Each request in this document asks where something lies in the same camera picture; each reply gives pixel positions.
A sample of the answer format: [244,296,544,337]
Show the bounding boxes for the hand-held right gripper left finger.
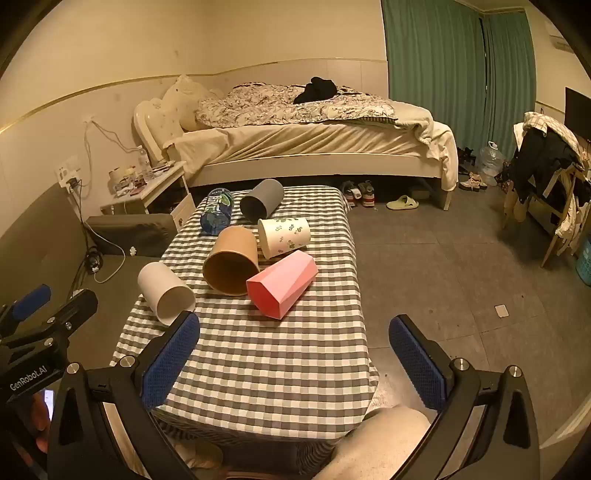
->
[48,311,201,480]

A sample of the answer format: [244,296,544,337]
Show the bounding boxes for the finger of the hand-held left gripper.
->
[0,284,52,341]
[0,289,99,366]

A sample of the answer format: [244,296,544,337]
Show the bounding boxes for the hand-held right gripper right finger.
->
[388,314,541,480]

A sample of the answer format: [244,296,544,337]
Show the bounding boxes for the plain white cup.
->
[137,261,197,326]

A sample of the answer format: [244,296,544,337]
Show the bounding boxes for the brown cup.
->
[202,224,262,297]

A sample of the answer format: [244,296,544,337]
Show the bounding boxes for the pink faceted cup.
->
[246,250,320,321]

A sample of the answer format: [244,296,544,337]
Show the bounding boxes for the white leaf-print cup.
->
[257,216,311,260]

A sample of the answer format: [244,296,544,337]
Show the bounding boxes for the grey cup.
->
[239,178,285,221]

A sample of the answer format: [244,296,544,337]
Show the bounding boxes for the person's leg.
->
[318,405,433,480]

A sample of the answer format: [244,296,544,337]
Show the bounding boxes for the grey white checked tablecloth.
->
[111,185,380,462]

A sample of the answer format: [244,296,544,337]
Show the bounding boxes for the grey padded bag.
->
[86,213,179,258]

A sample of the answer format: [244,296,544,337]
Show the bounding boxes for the white nightstand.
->
[100,160,197,232]

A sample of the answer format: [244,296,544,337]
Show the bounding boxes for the nightstand clutter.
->
[108,163,158,197]

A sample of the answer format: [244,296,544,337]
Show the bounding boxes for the blue-label plastic bottle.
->
[199,187,235,237]

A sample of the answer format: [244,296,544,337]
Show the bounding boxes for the green slipper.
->
[385,194,420,212]

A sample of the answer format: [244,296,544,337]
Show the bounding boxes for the blue laundry basket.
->
[575,242,591,287]

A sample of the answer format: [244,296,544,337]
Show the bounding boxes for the wooden chair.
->
[502,161,591,269]

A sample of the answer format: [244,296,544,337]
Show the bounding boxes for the clear water jug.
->
[475,141,505,187]

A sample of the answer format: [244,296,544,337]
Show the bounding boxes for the cream pillow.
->
[160,74,219,133]

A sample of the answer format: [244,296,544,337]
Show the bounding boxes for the cream blanket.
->
[392,99,459,193]

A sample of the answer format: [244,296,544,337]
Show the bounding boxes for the black jacket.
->
[505,126,583,205]

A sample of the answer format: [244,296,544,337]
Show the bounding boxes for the cream bed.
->
[133,99,459,211]

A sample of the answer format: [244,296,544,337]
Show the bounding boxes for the floral quilt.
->
[194,82,398,129]

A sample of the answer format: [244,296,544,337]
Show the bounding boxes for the white checked cloth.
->
[521,110,588,163]

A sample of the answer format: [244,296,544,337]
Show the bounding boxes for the black garment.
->
[293,76,339,105]

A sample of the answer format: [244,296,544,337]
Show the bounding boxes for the green curtain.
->
[482,11,539,160]
[380,0,486,160]

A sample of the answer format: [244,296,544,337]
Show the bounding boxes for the black television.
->
[564,87,591,140]

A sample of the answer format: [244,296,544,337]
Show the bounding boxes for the black floor cables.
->
[69,217,128,297]

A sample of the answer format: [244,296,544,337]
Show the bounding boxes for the wall power socket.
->
[55,159,82,190]

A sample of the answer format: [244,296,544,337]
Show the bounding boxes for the white charging cable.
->
[82,117,136,154]

